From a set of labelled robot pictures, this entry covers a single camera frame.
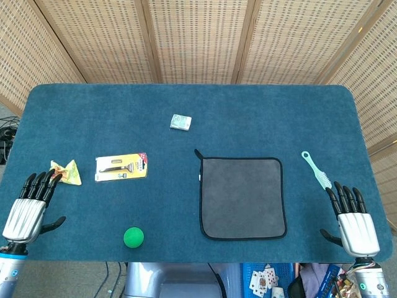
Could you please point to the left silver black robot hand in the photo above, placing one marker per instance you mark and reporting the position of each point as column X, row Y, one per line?
column 26, row 214

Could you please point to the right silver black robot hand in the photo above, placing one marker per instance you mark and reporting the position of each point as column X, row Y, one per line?
column 358, row 231

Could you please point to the grey microfibre cloth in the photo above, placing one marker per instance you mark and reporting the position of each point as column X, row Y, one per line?
column 242, row 198

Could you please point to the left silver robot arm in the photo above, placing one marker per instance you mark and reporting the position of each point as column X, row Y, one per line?
column 9, row 273

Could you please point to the colourful printed packet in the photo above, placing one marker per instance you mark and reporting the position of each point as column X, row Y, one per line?
column 344, row 285

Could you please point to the yellow triangular snack packet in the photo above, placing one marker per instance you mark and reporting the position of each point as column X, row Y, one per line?
column 72, row 174

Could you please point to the mint green hairbrush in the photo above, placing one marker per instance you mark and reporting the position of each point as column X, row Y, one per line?
column 321, row 178

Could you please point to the purple cloth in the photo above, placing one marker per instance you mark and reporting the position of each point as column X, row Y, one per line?
column 310, row 276

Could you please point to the black pouch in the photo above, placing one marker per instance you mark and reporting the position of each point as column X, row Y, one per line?
column 294, row 288

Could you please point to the playing card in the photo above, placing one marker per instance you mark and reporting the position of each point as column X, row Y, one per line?
column 270, row 275
column 260, row 290
column 254, row 277

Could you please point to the razor in yellow blister pack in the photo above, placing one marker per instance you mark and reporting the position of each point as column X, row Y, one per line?
column 122, row 167

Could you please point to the green foam ball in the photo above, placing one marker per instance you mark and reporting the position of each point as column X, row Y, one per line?
column 133, row 237

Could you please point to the blue plastic basket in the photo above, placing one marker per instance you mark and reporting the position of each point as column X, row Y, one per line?
column 248, row 268

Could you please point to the blue table mat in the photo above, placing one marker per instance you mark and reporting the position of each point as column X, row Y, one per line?
column 155, row 211

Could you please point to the grey robot torso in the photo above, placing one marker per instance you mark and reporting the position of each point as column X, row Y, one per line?
column 173, row 279

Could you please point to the small green tissue packet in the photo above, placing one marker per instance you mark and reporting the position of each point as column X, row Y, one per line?
column 180, row 122

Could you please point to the bamboo folding screen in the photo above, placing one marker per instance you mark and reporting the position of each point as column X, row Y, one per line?
column 198, row 40

